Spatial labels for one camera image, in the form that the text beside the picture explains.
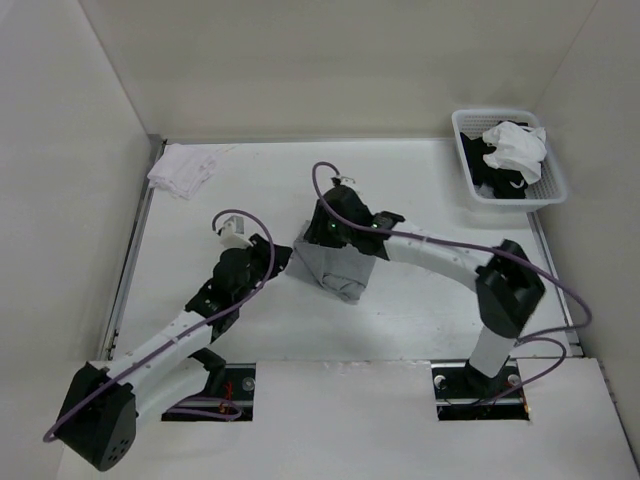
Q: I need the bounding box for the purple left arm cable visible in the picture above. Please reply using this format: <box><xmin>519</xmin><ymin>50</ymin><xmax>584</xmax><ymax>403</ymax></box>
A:
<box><xmin>43</xmin><ymin>208</ymin><xmax>276</xmax><ymax>445</ymax></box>

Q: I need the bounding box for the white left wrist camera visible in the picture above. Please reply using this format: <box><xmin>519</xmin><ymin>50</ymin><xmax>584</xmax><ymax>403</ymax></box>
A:
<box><xmin>216</xmin><ymin>215</ymin><xmax>251</xmax><ymax>249</ymax></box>

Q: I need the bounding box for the crumpled white tank top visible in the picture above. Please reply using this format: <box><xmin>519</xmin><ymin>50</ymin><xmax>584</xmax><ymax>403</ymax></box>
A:
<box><xmin>482</xmin><ymin>121</ymin><xmax>547</xmax><ymax>185</ymax></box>

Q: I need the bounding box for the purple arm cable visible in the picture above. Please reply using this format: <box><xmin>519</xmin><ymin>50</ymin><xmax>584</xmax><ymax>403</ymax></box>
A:
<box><xmin>312</xmin><ymin>162</ymin><xmax>594</xmax><ymax>406</ymax></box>
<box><xmin>43</xmin><ymin>208</ymin><xmax>276</xmax><ymax>445</ymax></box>

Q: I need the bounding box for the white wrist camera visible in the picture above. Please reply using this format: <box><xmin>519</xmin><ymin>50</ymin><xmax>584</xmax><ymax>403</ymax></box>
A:
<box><xmin>216</xmin><ymin>215</ymin><xmax>251</xmax><ymax>249</ymax></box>
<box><xmin>332</xmin><ymin>175</ymin><xmax>360</xmax><ymax>194</ymax></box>

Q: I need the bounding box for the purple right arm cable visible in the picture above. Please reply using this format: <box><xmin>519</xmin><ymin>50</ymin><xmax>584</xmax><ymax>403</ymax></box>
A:
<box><xmin>312</xmin><ymin>162</ymin><xmax>594</xmax><ymax>406</ymax></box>

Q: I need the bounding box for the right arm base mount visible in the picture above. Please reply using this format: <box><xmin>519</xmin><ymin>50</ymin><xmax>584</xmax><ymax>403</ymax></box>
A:
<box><xmin>431</xmin><ymin>362</ymin><xmax>529</xmax><ymax>421</ymax></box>

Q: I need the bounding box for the grey tank top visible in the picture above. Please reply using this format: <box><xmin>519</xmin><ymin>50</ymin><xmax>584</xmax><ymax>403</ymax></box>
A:
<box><xmin>285</xmin><ymin>220</ymin><xmax>376</xmax><ymax>304</ymax></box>

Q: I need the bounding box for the folded white tank top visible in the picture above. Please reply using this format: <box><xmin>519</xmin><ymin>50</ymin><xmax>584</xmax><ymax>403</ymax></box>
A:
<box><xmin>147</xmin><ymin>143</ymin><xmax>234</xmax><ymax>200</ymax></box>

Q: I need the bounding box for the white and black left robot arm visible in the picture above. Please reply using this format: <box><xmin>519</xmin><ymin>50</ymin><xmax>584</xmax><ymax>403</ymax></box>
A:
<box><xmin>45</xmin><ymin>234</ymin><xmax>292</xmax><ymax>472</ymax></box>

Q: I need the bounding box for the metal table edge rail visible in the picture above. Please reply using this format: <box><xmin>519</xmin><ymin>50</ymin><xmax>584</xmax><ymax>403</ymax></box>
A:
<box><xmin>98</xmin><ymin>134</ymin><xmax>166</xmax><ymax>360</ymax></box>

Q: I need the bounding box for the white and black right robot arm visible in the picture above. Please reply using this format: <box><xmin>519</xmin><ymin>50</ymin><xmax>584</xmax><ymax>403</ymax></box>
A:
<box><xmin>304</xmin><ymin>184</ymin><xmax>546</xmax><ymax>396</ymax></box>

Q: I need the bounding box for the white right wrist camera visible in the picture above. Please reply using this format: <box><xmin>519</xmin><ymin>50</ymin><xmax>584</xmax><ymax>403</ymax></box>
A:
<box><xmin>332</xmin><ymin>175</ymin><xmax>360</xmax><ymax>194</ymax></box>

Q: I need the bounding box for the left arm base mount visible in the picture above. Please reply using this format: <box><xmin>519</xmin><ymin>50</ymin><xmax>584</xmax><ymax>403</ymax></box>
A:
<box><xmin>161</xmin><ymin>349</ymin><xmax>257</xmax><ymax>422</ymax></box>

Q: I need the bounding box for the black garment in basket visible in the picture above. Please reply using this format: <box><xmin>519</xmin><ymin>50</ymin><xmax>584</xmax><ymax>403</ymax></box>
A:
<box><xmin>459</xmin><ymin>133</ymin><xmax>528</xmax><ymax>199</ymax></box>

